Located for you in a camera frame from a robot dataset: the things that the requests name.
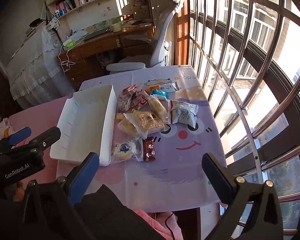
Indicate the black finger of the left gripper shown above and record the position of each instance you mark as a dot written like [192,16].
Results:
[46,139]

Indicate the cartoon purple tablecloth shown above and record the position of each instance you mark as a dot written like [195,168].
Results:
[175,180]

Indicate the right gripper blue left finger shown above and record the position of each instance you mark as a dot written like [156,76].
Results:
[80,177]

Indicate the white plastic storage bin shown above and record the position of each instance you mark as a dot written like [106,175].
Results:
[86,124]

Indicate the dark red snack bar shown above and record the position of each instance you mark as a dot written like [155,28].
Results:
[148,149]

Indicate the green tissue box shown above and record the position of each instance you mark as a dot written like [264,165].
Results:
[68,44]

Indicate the white mug on desk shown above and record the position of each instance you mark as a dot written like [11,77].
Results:
[116,27]

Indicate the white printed snack bag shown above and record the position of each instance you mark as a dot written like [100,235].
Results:
[182,112]

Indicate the orange biscuit snack pack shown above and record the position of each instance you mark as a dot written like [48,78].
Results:
[145,123]

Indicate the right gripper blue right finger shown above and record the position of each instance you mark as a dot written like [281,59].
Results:
[220,178]

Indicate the pink bed blanket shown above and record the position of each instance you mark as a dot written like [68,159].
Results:
[39,119]

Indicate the small yellow cake packet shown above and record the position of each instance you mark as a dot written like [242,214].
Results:
[119,117]

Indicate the wooden desk with drawers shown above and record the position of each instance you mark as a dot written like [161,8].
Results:
[88,59]

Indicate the blueberry bread package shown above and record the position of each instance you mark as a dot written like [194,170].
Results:
[128,150]

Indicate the orange white oat bar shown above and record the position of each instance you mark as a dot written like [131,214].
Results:
[166,85]

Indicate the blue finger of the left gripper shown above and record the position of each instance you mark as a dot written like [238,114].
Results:
[19,136]

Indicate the clear bag flaky pastry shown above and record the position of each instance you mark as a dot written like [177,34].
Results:
[126,126]

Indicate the red clear snack bag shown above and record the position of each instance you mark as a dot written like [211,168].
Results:
[129,99]

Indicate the black keyboard on desk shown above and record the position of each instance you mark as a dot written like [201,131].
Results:
[97,33]

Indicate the grey mesh office chair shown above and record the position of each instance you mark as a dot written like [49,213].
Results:
[160,47]

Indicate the red white Cookie packet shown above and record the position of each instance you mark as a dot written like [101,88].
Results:
[141,101]

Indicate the white lace covered furniture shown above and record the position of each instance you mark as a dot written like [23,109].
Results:
[34,72]

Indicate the metal window security grille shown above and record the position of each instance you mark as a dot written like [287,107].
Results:
[246,56]

